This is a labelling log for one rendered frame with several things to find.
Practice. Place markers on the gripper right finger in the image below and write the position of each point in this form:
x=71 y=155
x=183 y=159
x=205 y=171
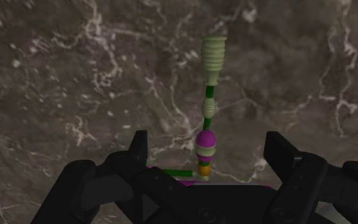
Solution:
x=315 y=183

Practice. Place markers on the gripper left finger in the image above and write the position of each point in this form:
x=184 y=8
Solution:
x=104 y=186

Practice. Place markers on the green purple beaded toy rod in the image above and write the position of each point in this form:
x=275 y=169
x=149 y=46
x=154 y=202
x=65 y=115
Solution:
x=208 y=124

